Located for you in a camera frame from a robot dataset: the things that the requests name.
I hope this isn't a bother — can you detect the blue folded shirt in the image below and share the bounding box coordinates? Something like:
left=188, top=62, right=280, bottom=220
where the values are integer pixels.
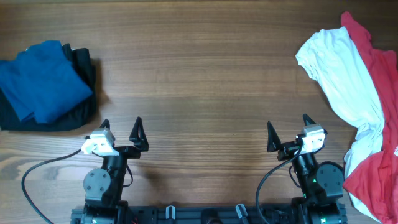
left=1, top=40, right=93, bottom=124

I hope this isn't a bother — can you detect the red t-shirt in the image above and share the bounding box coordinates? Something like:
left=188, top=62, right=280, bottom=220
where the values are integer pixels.
left=340, top=11, right=398, bottom=224

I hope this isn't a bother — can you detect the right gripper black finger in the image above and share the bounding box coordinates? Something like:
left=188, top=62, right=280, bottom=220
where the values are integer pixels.
left=303, top=114, right=315, bottom=126
left=267, top=121, right=281, bottom=152

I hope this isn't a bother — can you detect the black folded garment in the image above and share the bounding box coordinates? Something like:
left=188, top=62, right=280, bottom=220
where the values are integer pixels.
left=1, top=44, right=97, bottom=132

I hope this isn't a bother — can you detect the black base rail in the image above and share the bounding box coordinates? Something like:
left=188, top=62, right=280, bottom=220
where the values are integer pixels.
left=70, top=203, right=348, bottom=224

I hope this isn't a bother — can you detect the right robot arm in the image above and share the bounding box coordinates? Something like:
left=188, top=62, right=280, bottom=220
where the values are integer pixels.
left=267, top=114, right=347, bottom=223

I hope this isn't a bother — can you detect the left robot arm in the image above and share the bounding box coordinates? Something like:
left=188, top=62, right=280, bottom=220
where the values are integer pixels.
left=79, top=117, right=149, bottom=224

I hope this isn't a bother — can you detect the white t-shirt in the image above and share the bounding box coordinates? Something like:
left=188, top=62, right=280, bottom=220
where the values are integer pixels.
left=296, top=27, right=397, bottom=223

